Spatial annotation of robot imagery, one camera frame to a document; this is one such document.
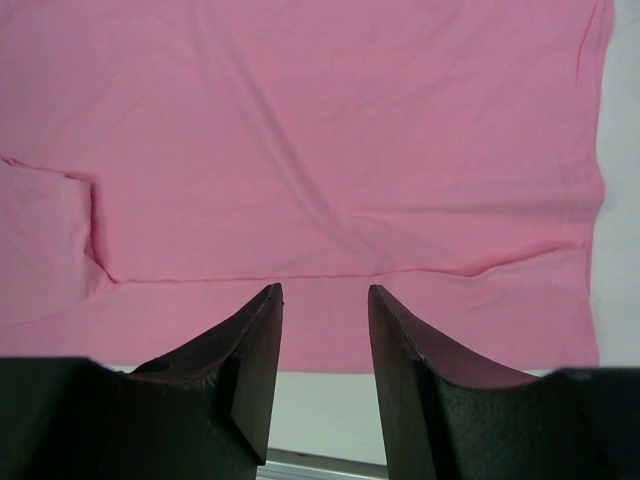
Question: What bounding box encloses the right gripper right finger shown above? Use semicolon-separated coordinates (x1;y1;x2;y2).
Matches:
368;285;534;479

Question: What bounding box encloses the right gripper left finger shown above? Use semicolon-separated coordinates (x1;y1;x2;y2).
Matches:
114;284;283;468

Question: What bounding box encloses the pink t shirt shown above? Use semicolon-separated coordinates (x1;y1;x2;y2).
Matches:
1;1;614;373

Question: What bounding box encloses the aluminium mounting rail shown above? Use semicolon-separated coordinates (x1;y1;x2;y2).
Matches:
256;449;389;480

